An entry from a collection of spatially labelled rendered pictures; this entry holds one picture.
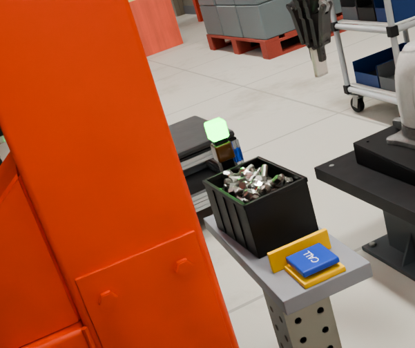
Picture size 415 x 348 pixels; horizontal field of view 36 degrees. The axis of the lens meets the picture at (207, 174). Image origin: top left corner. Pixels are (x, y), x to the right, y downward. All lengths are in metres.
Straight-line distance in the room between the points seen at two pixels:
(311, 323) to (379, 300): 0.55
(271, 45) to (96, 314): 4.36
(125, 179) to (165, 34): 6.24
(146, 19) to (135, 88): 6.16
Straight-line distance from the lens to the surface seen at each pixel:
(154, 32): 6.84
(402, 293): 1.83
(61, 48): 0.64
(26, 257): 0.70
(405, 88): 1.72
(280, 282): 1.12
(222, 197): 1.24
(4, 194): 0.68
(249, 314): 1.88
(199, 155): 2.32
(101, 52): 0.64
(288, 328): 1.27
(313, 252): 1.12
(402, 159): 1.74
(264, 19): 4.94
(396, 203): 1.63
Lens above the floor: 1.04
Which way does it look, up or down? 20 degrees down
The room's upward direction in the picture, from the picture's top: 17 degrees counter-clockwise
